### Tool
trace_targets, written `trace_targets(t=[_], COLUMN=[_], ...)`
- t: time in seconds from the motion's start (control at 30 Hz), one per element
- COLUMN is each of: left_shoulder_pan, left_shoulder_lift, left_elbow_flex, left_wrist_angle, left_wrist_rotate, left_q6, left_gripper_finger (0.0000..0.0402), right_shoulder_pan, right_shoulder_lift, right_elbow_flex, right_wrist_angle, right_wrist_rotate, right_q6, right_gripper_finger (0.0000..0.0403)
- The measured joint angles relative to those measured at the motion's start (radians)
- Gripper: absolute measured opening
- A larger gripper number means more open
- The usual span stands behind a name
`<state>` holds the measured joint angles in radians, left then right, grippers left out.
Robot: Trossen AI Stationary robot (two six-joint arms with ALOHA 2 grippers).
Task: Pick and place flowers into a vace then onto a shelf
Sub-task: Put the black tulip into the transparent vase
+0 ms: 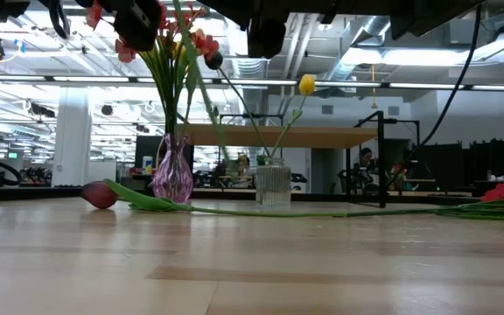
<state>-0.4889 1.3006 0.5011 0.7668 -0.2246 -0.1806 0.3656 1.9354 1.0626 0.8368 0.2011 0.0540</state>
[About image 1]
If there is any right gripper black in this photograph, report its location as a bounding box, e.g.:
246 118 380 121
207 0 336 60

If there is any yellow artificial tulip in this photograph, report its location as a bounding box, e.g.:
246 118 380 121
171 41 188 60
269 73 317 161

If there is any orange artificial flower bunch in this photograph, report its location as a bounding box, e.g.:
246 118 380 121
85 0 222 137

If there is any clear ribbed glass vase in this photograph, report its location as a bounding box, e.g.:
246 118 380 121
255 156 292 209

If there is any pink glass vase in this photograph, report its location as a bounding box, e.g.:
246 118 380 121
151 133 194 205

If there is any maroon artificial tulip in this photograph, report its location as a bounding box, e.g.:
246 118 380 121
80 178 345 219

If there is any wooden shelf with black legs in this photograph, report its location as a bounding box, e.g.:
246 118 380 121
176 111 422 209

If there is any ceiling light strip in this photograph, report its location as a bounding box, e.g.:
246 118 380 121
312 80 504 92
0 73 130 83

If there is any black monitor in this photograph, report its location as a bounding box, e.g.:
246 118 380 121
134 135 194 170

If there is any person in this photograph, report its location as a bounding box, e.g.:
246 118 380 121
233 152 253 187
359 147 378 193

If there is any white square pillar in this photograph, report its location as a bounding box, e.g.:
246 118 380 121
52 87 92 187

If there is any black room divider panel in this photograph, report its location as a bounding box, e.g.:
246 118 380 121
470 138 504 193
420 142 466 193

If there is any silver ceiling duct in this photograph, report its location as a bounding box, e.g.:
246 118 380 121
317 15 396 87

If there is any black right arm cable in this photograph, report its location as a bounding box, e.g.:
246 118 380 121
385 3 483 185

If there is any black metal table frame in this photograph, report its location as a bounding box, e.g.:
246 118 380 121
0 185 504 207

